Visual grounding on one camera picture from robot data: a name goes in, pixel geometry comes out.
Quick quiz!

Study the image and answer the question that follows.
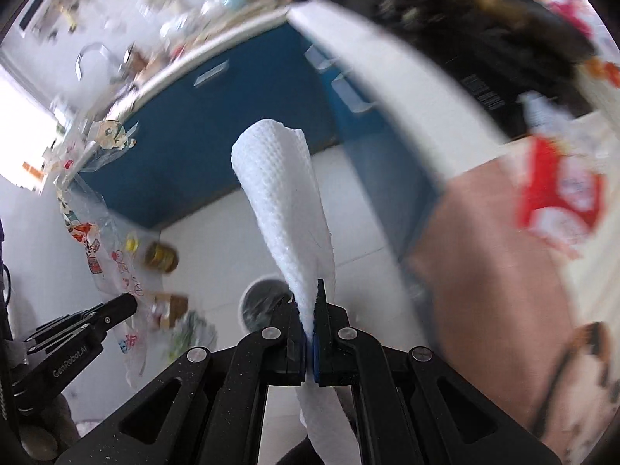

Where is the clear printed plastic bag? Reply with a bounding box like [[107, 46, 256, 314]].
[[55, 174, 146, 389]]

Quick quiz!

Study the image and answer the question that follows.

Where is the white paper towel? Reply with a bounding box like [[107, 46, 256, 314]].
[[231, 117, 362, 465]]

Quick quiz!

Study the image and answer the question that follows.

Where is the crumpled green white bag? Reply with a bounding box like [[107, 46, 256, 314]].
[[167, 310, 219, 364]]

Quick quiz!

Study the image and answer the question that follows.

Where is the yellow oil bottle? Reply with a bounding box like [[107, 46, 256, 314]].
[[125, 237, 179, 275]]

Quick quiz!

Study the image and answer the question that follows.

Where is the red snack bag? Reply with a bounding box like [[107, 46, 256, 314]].
[[515, 92, 610, 258]]

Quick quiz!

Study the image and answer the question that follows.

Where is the steel faucet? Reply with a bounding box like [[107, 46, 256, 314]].
[[74, 41, 118, 81]]

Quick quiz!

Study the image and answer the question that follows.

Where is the white trash bin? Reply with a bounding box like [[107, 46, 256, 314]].
[[241, 277, 296, 336]]

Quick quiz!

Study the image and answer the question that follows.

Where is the striped cat print mat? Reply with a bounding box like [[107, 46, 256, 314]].
[[406, 111, 620, 447]]

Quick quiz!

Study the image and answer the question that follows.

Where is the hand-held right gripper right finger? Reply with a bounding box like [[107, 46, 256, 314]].
[[312, 278, 565, 465]]

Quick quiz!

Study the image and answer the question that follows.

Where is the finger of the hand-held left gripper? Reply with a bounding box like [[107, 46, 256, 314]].
[[24, 293, 140, 355]]

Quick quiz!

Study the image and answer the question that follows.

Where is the black gas stove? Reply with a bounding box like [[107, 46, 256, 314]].
[[378, 34, 602, 145]]

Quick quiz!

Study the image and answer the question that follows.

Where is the blue kitchen cabinet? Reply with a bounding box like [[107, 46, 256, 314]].
[[72, 22, 447, 263]]

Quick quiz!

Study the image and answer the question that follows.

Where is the dark metal wok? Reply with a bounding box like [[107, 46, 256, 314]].
[[315, 0, 598, 65]]

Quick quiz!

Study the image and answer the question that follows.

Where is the small brown box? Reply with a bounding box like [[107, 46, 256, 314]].
[[145, 291, 190, 331]]

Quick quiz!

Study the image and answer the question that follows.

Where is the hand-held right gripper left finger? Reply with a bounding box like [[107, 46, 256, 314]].
[[53, 297, 308, 465]]

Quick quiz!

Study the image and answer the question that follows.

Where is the person's left hand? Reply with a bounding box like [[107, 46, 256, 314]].
[[10, 390, 83, 463]]

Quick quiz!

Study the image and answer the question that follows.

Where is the cartoon print packet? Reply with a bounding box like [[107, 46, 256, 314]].
[[90, 119, 139, 151]]

